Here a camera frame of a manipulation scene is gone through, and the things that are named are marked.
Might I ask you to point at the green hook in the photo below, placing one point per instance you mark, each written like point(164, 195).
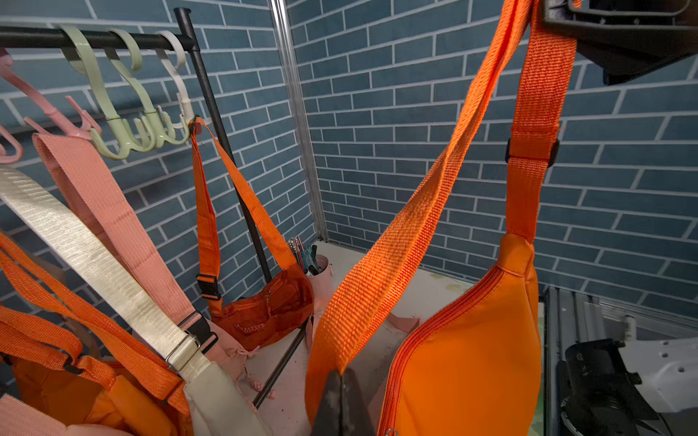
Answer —
point(83, 59)
point(155, 126)

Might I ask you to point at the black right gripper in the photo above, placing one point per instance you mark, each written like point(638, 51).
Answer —
point(627, 39)

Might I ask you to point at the dark orange bag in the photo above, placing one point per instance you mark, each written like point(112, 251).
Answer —
point(285, 303)

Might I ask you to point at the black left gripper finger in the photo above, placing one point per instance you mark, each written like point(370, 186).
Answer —
point(342, 411)

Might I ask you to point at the pink bag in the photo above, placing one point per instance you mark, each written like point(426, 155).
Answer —
point(97, 200)

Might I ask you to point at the black clothes rack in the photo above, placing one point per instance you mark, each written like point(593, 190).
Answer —
point(241, 68)

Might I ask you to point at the pink hook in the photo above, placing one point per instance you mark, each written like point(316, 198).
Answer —
point(83, 131)

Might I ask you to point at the orange bag left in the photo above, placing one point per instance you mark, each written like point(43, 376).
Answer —
point(132, 391)

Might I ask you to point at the pink metal pen bucket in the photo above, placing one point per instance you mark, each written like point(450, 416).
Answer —
point(319, 271)

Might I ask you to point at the beige bag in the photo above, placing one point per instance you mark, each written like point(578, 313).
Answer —
point(217, 405)

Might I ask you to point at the bright orange crescent bag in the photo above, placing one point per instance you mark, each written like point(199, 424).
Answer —
point(432, 151)

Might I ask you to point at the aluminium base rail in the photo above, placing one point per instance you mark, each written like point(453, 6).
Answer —
point(616, 369)

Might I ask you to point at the white hook right end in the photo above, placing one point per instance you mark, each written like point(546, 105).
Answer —
point(183, 99)

